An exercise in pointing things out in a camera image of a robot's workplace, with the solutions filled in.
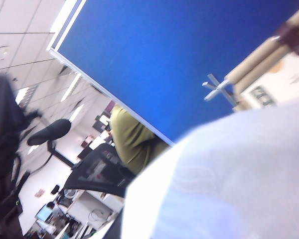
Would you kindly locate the beige desk calendar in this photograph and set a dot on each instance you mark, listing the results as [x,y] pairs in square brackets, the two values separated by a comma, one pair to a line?
[289,79]

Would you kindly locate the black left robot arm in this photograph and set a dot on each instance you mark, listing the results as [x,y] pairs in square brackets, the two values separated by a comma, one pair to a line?
[5,149]

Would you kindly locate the black mesh office chair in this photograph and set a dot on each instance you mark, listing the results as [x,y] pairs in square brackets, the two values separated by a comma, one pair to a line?
[97,169]

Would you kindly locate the background computer monitor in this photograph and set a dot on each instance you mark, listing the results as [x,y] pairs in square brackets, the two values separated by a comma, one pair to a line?
[43,214]

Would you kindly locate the ceiling light panel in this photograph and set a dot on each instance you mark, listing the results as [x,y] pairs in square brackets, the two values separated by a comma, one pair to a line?
[71,87]
[26,95]

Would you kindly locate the round ceiling smoke detector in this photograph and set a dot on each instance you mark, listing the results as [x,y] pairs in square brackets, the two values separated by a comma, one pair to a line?
[3,52]

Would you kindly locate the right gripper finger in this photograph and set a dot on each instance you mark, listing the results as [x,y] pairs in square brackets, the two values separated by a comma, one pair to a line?
[114,231]

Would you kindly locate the blue office partition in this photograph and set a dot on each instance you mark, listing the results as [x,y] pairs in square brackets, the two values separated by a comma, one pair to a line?
[164,62]

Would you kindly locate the person in olive shirt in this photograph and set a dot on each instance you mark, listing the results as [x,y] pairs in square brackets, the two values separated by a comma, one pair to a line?
[134,139]

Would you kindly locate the white paper tissue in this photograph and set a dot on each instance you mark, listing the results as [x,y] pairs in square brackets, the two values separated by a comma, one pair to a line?
[214,174]

